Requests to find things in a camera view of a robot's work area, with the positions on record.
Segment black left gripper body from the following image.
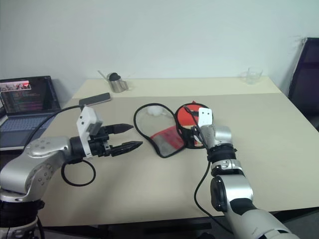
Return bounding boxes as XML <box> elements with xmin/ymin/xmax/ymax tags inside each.
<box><xmin>88</xmin><ymin>125</ymin><xmax>113</xmax><ymax>158</ymax></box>

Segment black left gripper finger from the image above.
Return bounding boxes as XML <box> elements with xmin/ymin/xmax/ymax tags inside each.
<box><xmin>109</xmin><ymin>140</ymin><xmax>144</xmax><ymax>157</ymax></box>
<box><xmin>111</xmin><ymin>123</ymin><xmax>135</xmax><ymax>135</ymax></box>

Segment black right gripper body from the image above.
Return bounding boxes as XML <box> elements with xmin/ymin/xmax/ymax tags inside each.
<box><xmin>189</xmin><ymin>125</ymin><xmax>204</xmax><ymax>148</ymax></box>

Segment red table tennis paddle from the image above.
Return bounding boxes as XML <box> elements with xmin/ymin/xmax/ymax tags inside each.
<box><xmin>175</xmin><ymin>101</ymin><xmax>207</xmax><ymax>149</ymax></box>

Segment red black paddle case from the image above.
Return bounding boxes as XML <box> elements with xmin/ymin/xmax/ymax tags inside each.
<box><xmin>133</xmin><ymin>100</ymin><xmax>213</xmax><ymax>159</ymax></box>

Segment black smartphone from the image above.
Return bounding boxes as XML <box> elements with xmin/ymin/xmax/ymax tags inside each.
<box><xmin>78</xmin><ymin>92</ymin><xmax>112</xmax><ymax>107</ymax></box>

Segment thin metal straw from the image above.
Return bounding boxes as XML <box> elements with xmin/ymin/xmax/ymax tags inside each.
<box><xmin>97</xmin><ymin>70</ymin><xmax>111</xmax><ymax>82</ymax></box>

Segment clear glass cup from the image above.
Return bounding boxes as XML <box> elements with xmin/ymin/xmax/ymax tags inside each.
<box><xmin>240</xmin><ymin>66</ymin><xmax>264</xmax><ymax>86</ymax></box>

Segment open grey laptop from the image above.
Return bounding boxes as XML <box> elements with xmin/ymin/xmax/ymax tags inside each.
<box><xmin>0</xmin><ymin>75</ymin><xmax>62</xmax><ymax>151</ymax></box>

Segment black office chair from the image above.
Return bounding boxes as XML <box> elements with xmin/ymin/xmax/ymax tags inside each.
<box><xmin>287</xmin><ymin>37</ymin><xmax>319</xmax><ymax>132</ymax></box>

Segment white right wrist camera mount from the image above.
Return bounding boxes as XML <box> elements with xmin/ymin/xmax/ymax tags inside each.
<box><xmin>198</xmin><ymin>107</ymin><xmax>213</xmax><ymax>128</ymax></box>

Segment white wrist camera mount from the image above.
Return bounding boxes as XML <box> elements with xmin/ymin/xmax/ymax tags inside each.
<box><xmin>76</xmin><ymin>106</ymin><xmax>104</xmax><ymax>158</ymax></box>
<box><xmin>198</xmin><ymin>107</ymin><xmax>213</xmax><ymax>128</ymax></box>

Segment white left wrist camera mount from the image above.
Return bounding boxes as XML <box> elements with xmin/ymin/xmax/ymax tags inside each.
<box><xmin>76</xmin><ymin>106</ymin><xmax>104</xmax><ymax>158</ymax></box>

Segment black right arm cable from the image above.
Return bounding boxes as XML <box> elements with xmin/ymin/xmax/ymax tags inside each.
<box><xmin>183</xmin><ymin>105</ymin><xmax>236</xmax><ymax>236</ymax></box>

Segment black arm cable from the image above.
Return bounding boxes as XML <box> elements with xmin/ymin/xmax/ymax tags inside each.
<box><xmin>183</xmin><ymin>105</ymin><xmax>236</xmax><ymax>236</ymax></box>
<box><xmin>23</xmin><ymin>105</ymin><xmax>97</xmax><ymax>186</ymax></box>

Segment steel cup with handle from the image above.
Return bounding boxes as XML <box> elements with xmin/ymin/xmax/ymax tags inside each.
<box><xmin>107</xmin><ymin>74</ymin><xmax>129</xmax><ymax>94</ymax></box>

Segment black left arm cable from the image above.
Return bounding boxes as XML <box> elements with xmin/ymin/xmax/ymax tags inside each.
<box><xmin>23</xmin><ymin>105</ymin><xmax>97</xmax><ymax>186</ymax></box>

